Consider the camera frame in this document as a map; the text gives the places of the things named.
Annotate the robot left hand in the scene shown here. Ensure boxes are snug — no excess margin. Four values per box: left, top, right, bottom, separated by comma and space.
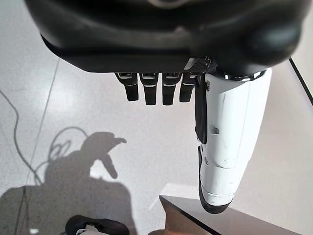
24, 0, 313, 215

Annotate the thin grey floor cable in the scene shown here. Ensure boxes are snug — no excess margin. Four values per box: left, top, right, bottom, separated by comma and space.
0, 90, 44, 184

